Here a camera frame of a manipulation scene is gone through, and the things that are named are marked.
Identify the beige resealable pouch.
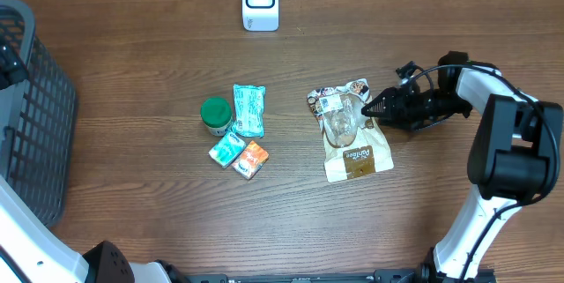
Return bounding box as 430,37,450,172
307,78,394,182

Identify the teal snack packet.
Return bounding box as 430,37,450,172
234,84,266,138

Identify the orange tissue packet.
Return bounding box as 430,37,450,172
231,141,269,180

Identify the small green white box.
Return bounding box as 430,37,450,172
209,131,246,168

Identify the green lid Knorr jar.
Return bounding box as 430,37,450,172
200,96,233,136

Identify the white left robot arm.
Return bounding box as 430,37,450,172
1,38,174,282

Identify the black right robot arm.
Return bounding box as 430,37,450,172
361,51,563,282

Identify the white barcode scanner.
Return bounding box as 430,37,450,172
241,0,279,32

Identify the black mesh basket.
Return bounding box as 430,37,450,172
1,0,78,227

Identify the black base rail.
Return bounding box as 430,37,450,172
189,269,497,283

